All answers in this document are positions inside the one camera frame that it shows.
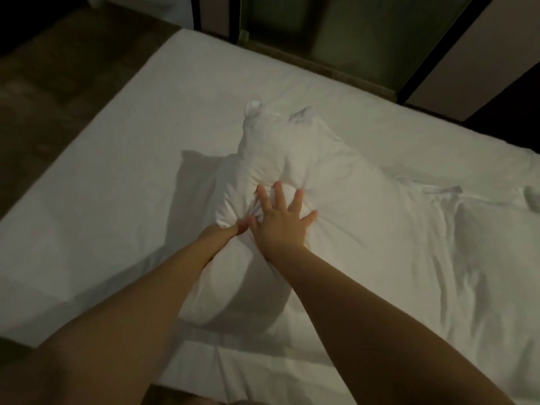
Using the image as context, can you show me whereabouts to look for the person's left hand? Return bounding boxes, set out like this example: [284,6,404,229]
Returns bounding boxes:
[198,217,253,250]

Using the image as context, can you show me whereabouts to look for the person's right hand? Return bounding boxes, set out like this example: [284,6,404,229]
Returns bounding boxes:
[249,181,320,262]

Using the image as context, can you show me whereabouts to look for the white duvet cover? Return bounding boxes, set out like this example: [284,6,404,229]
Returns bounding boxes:
[181,101,440,330]

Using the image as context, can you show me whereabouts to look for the white bed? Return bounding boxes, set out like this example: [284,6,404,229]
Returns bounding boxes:
[0,28,540,405]

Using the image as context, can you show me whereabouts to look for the person's right forearm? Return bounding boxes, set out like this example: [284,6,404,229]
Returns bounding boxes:
[270,244,516,405]

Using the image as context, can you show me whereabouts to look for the person's left forearm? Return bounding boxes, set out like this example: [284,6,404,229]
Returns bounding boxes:
[0,227,241,405]

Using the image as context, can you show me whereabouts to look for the dark wooden wall panel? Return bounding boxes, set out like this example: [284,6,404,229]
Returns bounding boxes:
[464,63,540,152]

